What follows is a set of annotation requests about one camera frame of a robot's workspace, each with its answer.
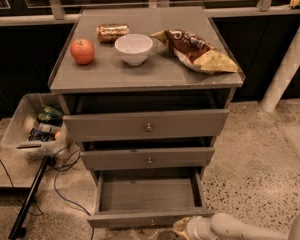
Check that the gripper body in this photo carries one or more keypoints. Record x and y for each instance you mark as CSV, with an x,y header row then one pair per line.
x,y
194,228

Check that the grey bottom drawer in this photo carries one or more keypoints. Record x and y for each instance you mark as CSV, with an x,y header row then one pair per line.
x,y
147,197

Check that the grey drawer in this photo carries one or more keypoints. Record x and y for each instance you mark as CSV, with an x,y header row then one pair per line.
x,y
147,197
145,125
147,158

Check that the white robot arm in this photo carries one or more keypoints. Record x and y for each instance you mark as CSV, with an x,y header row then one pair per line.
x,y
222,226

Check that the grey middle drawer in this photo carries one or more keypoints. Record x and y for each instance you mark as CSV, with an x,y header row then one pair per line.
x,y
147,158

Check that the grey top drawer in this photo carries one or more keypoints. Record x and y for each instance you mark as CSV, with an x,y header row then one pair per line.
x,y
145,125

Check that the grey drawer cabinet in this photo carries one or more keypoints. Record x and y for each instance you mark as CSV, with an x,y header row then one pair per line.
x,y
161,83

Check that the dark blue snack bag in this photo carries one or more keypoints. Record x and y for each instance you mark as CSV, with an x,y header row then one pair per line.
x,y
36,135

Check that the black metal bar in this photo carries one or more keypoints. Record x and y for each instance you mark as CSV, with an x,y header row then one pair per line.
x,y
17,230

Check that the green snack bag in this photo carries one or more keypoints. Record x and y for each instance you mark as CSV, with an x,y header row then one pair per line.
x,y
49,115

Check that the clear plastic bin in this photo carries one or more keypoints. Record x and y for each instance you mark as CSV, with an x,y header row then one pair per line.
x,y
16,137

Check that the brown chip bag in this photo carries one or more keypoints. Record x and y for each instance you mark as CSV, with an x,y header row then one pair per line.
x,y
195,52

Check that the white bowl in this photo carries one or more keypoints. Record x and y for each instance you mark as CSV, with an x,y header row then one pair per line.
x,y
134,49

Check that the red apple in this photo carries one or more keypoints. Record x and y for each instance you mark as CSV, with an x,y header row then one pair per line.
x,y
82,51

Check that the metal railing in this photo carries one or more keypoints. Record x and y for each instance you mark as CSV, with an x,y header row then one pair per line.
x,y
150,4

